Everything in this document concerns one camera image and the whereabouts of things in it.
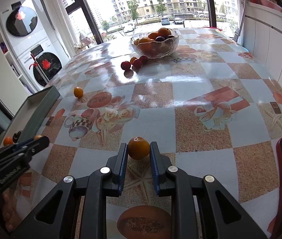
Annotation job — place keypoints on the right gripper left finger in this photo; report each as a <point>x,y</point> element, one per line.
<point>56,215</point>

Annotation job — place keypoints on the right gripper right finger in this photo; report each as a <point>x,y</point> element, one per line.
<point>201,206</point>

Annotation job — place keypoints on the yellow orange fruit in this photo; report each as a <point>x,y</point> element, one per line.
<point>78,92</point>

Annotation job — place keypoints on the orange in tray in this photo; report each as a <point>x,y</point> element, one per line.
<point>8,141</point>

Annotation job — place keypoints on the dark plum in tray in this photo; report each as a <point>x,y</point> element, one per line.
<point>16,136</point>

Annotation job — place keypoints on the green white tray box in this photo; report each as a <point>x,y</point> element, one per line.
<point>31,114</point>

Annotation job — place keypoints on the red white mop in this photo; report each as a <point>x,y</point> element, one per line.
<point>38,73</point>

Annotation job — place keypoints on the lower washing machine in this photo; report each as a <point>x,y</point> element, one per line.
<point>50,55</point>

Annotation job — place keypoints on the white storage shelf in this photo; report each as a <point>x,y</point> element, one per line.
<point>14,65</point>

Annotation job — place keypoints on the upper dryer machine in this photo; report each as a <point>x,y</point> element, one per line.
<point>22,25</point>

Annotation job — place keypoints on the red cherry tomato left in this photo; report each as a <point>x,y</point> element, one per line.
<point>125,65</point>

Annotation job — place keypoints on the red cherry tomato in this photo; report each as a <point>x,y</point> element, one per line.
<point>125,65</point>
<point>137,63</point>

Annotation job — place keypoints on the orange cherry tomato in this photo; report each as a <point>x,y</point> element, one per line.
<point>133,59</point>

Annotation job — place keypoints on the red cherry tomato right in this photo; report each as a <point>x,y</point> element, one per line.
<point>137,63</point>

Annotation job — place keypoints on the glass fruit bowl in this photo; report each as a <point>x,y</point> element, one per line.
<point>155,49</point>

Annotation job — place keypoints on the white cabinet counter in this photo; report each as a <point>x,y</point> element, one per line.
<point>262,37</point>

